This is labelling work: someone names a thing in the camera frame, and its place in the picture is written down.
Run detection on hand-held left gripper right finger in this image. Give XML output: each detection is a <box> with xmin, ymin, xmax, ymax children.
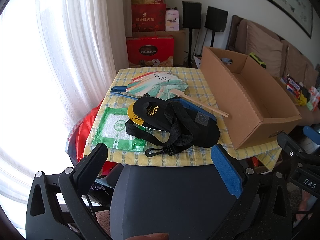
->
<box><xmin>211</xmin><ymin>144</ymin><xmax>293</xmax><ymax>240</ymax></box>

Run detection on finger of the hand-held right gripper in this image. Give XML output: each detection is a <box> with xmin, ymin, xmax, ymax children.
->
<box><xmin>277</xmin><ymin>131</ymin><xmax>304</xmax><ymax>163</ymax></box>
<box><xmin>303</xmin><ymin>126</ymin><xmax>320</xmax><ymax>153</ymax></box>

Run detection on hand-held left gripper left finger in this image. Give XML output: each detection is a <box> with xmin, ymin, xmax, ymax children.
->
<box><xmin>25</xmin><ymin>142</ymin><xmax>110</xmax><ymax>240</ymax></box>

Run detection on black strap bag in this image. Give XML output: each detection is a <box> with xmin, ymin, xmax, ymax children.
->
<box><xmin>125</xmin><ymin>102</ymin><xmax>220</xmax><ymax>157</ymax></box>

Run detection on brown cardboard box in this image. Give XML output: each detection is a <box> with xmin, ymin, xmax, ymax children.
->
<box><xmin>200</xmin><ymin>46</ymin><xmax>302</xmax><ymax>150</ymax></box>

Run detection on blue plastic clothes hanger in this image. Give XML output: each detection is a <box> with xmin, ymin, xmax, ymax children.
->
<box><xmin>110</xmin><ymin>86</ymin><xmax>216</xmax><ymax>123</ymax></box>

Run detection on green painted paper fan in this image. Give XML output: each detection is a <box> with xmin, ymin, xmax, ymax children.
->
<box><xmin>126</xmin><ymin>72</ymin><xmax>229</xmax><ymax>117</ymax></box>

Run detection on person's left hand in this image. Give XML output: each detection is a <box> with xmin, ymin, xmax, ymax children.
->
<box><xmin>125</xmin><ymin>232</ymin><xmax>171</xmax><ymax>240</ymax></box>

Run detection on red plastic bag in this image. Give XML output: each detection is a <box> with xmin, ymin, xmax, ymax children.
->
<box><xmin>66</xmin><ymin>99</ymin><xmax>123</xmax><ymax>179</ymax></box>

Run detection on green dehumidifier bead packet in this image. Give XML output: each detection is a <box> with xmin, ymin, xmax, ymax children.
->
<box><xmin>92</xmin><ymin>107</ymin><xmax>148</xmax><ymax>152</ymax></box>

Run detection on pile of colourful snack packets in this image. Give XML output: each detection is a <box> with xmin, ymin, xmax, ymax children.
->
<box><xmin>279</xmin><ymin>74</ymin><xmax>320</xmax><ymax>110</ymax></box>

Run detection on yellow and black insole card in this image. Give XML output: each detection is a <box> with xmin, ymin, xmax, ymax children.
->
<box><xmin>127</xmin><ymin>102</ymin><xmax>151</xmax><ymax>126</ymax></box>

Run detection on dark grey chair back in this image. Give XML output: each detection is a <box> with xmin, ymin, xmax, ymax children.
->
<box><xmin>109</xmin><ymin>164</ymin><xmax>240</xmax><ymax>240</ymax></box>

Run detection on beige sofa cushion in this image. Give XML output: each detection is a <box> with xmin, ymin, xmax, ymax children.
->
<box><xmin>280</xmin><ymin>40</ymin><xmax>308</xmax><ymax>80</ymax></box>
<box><xmin>246</xmin><ymin>21</ymin><xmax>283</xmax><ymax>71</ymax></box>
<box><xmin>304</xmin><ymin>62</ymin><xmax>320</xmax><ymax>88</ymax></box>

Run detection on brown woven chair seat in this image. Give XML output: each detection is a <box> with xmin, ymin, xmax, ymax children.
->
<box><xmin>96</xmin><ymin>210</ymin><xmax>112</xmax><ymax>235</ymax></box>

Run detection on brown sofa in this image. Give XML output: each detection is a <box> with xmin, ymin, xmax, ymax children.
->
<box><xmin>226</xmin><ymin>15</ymin><xmax>320</xmax><ymax>128</ymax></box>

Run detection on neon yellow black object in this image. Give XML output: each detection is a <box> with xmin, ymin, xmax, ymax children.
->
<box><xmin>248</xmin><ymin>52</ymin><xmax>267</xmax><ymax>68</ymax></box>

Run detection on yellow checked tablecloth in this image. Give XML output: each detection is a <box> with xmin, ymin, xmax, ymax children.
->
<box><xmin>84</xmin><ymin>67</ymin><xmax>284</xmax><ymax>173</ymax></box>

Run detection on white sheer curtain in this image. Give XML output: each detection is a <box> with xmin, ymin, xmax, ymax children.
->
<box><xmin>0</xmin><ymin>0</ymin><xmax>129</xmax><ymax>205</ymax></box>

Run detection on large red gift box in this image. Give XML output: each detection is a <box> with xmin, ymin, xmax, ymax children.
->
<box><xmin>126</xmin><ymin>36</ymin><xmax>175</xmax><ymax>68</ymax></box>

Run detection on plain cardboard carton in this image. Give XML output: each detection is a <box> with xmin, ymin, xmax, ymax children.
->
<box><xmin>132</xmin><ymin>29</ymin><xmax>187</xmax><ymax>67</ymax></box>

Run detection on stack of red gift boxes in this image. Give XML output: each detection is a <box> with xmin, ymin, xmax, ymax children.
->
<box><xmin>131</xmin><ymin>4</ymin><xmax>167</xmax><ymax>33</ymax></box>

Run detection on black cable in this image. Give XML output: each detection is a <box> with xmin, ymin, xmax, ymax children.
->
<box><xmin>86</xmin><ymin>194</ymin><xmax>97</xmax><ymax>222</ymax></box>

